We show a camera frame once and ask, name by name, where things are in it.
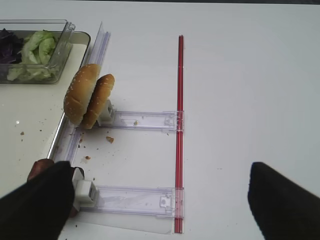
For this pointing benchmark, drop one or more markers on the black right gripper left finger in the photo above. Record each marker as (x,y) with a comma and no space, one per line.
(38,209)

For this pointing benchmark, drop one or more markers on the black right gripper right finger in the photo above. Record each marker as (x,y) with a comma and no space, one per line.
(282,209)

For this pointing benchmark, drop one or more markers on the brown meat patty stack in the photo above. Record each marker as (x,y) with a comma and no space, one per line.
(42,164)

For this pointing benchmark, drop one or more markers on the green lettuce leaves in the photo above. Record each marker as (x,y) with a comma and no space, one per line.
(37,50)

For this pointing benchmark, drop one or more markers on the white patty pusher block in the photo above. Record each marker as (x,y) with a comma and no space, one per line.
(86,194)

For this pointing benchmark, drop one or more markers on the clear right patty track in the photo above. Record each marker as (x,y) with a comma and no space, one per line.
(161,202)

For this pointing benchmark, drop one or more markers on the white metal tray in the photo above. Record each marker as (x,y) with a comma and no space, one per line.
(30,114)

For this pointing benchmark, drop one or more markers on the white bun pusher block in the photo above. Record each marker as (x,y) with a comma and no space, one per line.
(107,116)

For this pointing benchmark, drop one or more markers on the front sesame bun top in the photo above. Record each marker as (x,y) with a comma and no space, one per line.
(79,92)

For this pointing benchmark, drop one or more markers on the sesame bun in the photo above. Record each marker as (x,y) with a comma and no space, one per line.
(101,93)
(79,92)

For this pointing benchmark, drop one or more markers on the rear sesame bun top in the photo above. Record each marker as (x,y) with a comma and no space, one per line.
(101,93)

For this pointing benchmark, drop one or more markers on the clear right bun track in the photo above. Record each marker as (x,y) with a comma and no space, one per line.
(165,121)

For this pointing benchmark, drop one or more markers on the clear plastic salad container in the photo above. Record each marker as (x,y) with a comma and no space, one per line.
(62,31)

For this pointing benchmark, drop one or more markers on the purple cabbage leaves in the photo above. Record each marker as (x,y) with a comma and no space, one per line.
(10,47)

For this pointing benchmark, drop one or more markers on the right red rail strip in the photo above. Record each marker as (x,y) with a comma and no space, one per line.
(180,114)

